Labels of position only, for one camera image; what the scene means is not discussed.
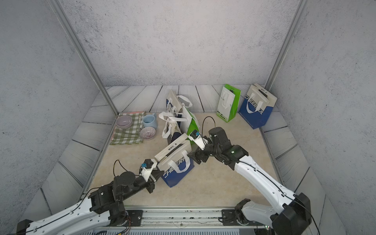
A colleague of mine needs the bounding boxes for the blue mug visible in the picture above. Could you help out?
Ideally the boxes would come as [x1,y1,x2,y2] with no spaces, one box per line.
[143,113,158,129]

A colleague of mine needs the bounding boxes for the green checkered cloth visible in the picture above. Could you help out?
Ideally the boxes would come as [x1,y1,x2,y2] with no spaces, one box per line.
[110,111,146,145]

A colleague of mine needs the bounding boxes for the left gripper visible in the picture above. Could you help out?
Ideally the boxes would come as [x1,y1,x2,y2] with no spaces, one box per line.
[120,170,165,203]

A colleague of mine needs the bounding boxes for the purple bowl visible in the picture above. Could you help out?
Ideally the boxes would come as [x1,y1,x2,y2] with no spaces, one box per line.
[116,115,133,129]

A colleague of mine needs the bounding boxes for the right aluminium frame post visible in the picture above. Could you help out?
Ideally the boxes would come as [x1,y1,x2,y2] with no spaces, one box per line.
[265,0,309,91]

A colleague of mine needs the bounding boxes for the pink patterned bowl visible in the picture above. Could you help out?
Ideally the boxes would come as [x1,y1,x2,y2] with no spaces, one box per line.
[140,127,156,140]

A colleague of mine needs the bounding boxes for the left aluminium frame post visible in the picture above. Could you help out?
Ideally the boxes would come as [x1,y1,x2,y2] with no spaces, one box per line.
[48,0,119,116]

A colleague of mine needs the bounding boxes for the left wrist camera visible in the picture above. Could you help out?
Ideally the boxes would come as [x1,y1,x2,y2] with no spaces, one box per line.
[139,159,157,182]

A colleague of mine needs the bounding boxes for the navy beige bag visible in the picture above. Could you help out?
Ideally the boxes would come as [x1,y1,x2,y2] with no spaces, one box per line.
[162,119,182,145]

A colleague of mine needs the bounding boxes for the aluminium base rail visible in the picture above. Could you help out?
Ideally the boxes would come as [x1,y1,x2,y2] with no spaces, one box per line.
[58,207,312,235]

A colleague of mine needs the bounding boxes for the blue beige takeout bag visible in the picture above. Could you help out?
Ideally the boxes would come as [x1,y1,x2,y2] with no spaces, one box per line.
[239,83,277,129]

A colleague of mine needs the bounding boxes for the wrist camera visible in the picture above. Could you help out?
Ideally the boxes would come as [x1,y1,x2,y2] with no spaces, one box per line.
[139,159,157,182]
[189,130,209,150]

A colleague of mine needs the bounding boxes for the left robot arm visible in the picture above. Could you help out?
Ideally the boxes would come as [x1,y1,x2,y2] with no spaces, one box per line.
[16,170,163,235]

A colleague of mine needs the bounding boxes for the green white bag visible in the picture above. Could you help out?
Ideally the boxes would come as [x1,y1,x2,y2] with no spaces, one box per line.
[216,84,241,122]
[158,105,200,145]

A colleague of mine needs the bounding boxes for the aluminium frame post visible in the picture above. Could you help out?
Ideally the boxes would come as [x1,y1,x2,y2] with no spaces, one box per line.
[48,0,119,116]
[265,0,309,91]

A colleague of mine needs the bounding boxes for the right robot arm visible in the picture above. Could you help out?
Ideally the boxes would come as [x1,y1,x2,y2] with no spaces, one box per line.
[188,127,312,235]

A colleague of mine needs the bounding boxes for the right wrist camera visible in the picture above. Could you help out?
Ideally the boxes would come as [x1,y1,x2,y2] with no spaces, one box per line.
[189,130,209,150]

